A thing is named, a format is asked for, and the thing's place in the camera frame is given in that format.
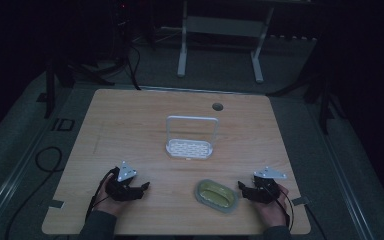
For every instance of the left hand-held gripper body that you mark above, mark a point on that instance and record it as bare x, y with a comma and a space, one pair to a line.
122, 192

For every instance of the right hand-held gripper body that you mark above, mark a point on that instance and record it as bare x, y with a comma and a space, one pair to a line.
264, 191

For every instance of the person's left hand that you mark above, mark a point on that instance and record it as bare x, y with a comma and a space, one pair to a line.
111, 206

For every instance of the person's right hand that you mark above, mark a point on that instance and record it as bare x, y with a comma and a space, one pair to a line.
273, 211

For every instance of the green and grey soap dish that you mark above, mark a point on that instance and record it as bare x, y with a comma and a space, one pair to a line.
216, 196

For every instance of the grey tape piece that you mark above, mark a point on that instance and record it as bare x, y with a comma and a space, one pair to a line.
300, 201
56, 203

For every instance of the round table grommet hole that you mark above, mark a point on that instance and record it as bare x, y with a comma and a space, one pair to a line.
217, 107

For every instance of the black metal stand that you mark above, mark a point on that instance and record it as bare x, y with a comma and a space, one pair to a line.
325, 110
50, 93

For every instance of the white metal desk frame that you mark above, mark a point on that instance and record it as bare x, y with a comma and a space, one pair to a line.
258, 56

